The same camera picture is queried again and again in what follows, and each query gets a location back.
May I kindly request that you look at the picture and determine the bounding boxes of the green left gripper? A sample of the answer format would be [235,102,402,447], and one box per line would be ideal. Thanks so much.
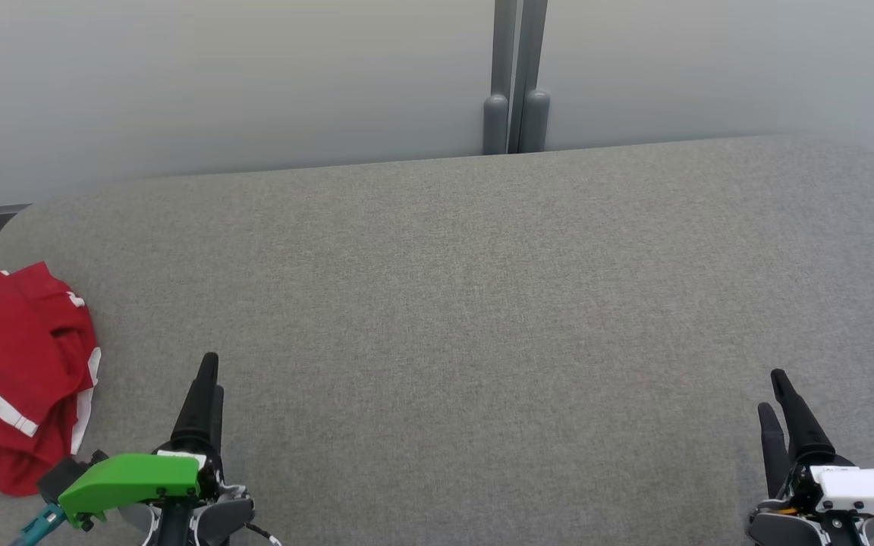
[58,352,256,546]

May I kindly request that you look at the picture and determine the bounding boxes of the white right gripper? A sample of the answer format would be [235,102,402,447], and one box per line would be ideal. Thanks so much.
[748,369,874,546]

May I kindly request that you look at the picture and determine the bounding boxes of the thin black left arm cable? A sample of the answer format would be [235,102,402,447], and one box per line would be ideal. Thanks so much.
[243,522,283,546]

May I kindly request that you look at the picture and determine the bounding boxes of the grey partition post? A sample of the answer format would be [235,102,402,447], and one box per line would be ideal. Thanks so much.
[482,0,518,156]
[510,0,552,155]

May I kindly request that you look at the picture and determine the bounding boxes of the red shorts with white stripe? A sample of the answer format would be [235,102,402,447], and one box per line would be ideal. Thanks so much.
[0,345,102,498]

